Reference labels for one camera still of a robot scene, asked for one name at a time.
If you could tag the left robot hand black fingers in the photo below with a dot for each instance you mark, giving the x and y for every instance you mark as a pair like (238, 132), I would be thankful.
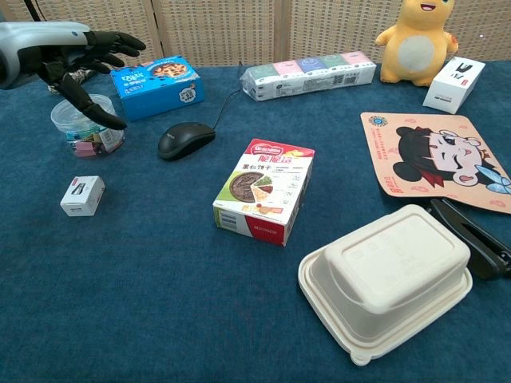
(44, 44)

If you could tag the black computer mouse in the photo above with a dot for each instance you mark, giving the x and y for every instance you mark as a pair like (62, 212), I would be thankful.
(183, 139)

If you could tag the blue cookie box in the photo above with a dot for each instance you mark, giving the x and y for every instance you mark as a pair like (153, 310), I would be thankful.
(159, 95)

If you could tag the small white box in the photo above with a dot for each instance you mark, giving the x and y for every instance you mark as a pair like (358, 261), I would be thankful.
(81, 195)

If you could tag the small snack packet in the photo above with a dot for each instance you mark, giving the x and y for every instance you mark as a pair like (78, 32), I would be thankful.
(263, 187)

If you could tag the cartoon girl mouse pad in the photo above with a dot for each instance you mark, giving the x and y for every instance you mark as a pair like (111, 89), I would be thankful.
(419, 159)

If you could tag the long white box black print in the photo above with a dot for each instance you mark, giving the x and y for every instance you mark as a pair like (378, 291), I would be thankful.
(451, 88)

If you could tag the black tripod stand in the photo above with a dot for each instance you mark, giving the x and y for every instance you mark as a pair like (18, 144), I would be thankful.
(32, 8)

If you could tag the clear jar of clips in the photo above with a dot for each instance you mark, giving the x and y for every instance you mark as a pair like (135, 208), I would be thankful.
(66, 119)

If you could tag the woven folding screen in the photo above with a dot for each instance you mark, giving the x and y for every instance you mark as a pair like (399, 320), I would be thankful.
(219, 28)

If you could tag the multicolour tissue pack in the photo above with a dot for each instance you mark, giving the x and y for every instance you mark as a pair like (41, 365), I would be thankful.
(303, 77)

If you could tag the blue felt table cloth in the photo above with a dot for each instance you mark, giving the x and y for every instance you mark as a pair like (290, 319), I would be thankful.
(159, 299)

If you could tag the yellow plush toy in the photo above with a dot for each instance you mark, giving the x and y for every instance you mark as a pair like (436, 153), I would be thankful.
(415, 52)

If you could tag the beige takeout container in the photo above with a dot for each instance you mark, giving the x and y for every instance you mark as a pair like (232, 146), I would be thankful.
(391, 271)

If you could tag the black stapler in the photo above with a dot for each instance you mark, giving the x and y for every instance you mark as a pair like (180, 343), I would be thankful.
(479, 243)

